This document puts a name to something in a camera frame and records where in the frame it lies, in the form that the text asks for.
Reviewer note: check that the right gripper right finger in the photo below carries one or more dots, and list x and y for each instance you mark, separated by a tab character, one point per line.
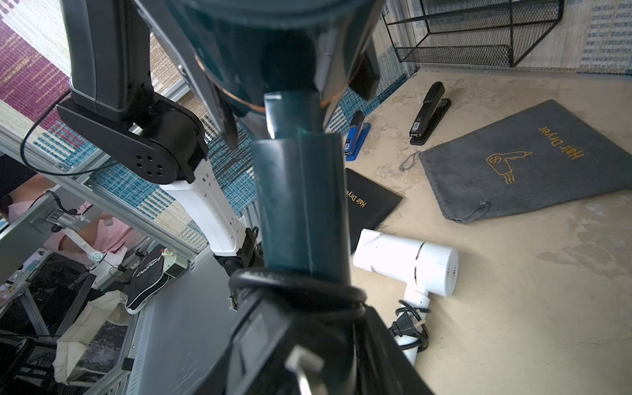
366	74

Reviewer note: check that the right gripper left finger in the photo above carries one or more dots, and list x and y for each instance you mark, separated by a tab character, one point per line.
164	26

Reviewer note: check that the grey hair dryer bag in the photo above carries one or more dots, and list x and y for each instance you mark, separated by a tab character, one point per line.
537	158

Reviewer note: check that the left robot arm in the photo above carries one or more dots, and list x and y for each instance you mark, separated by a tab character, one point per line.
114	106

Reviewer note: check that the white hair dryer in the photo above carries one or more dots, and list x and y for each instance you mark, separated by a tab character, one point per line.
425	269

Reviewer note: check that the black bag front left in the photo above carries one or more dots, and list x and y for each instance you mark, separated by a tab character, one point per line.
368	204

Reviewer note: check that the black wire mesh shelf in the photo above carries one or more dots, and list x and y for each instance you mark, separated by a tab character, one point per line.
469	33

